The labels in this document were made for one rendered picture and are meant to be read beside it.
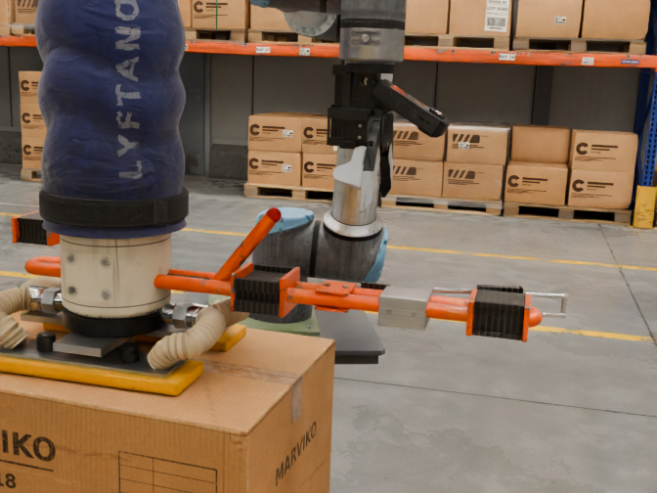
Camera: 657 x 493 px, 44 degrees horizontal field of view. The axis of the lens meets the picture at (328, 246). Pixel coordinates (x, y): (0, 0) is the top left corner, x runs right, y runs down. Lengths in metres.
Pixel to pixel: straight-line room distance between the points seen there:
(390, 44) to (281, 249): 1.01
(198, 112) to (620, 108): 4.90
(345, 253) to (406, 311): 0.87
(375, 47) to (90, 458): 0.69
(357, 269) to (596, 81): 7.73
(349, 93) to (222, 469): 0.54
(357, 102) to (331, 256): 0.93
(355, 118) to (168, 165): 0.29
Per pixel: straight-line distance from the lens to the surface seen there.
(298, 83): 9.96
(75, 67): 1.22
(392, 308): 1.18
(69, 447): 1.25
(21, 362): 1.31
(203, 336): 1.21
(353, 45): 1.14
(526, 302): 1.18
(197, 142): 10.35
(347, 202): 1.99
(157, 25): 1.23
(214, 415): 1.15
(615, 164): 8.41
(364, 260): 2.05
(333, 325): 2.15
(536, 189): 8.38
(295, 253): 2.06
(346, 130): 1.16
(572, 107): 9.63
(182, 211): 1.28
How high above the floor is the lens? 1.41
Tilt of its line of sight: 12 degrees down
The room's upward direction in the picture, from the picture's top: 2 degrees clockwise
